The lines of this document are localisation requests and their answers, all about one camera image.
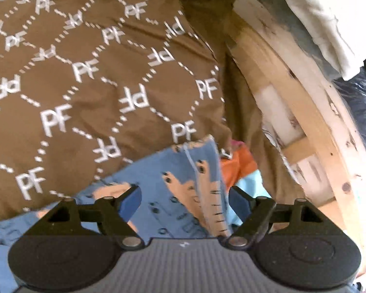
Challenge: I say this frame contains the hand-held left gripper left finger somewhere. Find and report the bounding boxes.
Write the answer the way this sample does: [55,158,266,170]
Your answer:
[41,184,144,248]

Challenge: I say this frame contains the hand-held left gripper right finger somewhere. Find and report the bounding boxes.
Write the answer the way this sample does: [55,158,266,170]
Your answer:
[226,186,324,248]

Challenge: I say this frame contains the blue printed pants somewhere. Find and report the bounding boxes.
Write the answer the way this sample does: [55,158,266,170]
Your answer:
[0,136,233,293]

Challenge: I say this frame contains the multicolour bed sheet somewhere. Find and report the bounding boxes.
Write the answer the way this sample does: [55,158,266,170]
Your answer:
[219,140,271,227]

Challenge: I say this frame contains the brown patterned blanket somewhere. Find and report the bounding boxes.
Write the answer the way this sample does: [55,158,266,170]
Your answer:
[0,0,308,224]

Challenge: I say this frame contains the dark plastic bag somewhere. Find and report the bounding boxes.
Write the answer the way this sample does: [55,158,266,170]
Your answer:
[332,66,366,172]

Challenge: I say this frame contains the white hanging garment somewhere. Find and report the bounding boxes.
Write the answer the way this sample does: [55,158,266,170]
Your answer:
[174,0,366,82]

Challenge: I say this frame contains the wooden bed frame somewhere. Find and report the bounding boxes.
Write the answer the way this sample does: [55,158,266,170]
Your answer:
[228,0,366,271]

